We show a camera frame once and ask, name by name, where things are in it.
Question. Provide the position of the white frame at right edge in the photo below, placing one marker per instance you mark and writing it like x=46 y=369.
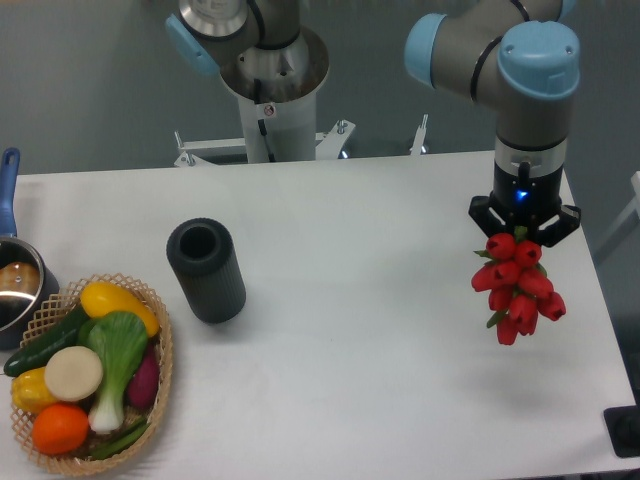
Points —
x=621 y=227

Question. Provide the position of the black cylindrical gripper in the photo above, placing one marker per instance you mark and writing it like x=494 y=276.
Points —
x=526 y=188

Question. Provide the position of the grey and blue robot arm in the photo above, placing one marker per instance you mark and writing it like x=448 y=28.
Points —
x=514 y=57

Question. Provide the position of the dark green cucumber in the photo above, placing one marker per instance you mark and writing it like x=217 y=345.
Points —
x=39 y=351

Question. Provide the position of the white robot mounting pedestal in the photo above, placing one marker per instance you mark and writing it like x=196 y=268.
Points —
x=276 y=93

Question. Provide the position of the blue handled saucepan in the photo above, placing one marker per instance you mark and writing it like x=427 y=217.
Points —
x=26 y=281

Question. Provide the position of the dark grey ribbed vase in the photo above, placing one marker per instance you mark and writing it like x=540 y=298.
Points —
x=202 y=255

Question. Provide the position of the green bok choy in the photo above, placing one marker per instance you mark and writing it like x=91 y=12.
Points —
x=120 y=340

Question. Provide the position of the yellow bell pepper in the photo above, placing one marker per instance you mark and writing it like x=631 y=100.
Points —
x=30 y=392

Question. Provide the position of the purple sweet potato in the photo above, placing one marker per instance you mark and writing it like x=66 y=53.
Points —
x=142 y=388

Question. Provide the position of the green bean pod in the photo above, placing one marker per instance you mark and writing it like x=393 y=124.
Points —
x=118 y=444

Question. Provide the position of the orange fruit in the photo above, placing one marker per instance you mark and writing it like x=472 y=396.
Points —
x=59 y=429

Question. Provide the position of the woven wicker basket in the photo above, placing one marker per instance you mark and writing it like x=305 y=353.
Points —
x=78 y=463

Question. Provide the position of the black table corner device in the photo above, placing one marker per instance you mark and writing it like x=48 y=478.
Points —
x=623 y=428

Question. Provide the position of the yellow squash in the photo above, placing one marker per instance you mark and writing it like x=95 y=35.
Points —
x=100 y=298

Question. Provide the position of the red tulip bouquet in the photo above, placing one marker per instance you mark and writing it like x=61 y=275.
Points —
x=518 y=287

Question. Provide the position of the beige round bun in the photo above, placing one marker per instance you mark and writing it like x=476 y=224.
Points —
x=73 y=373

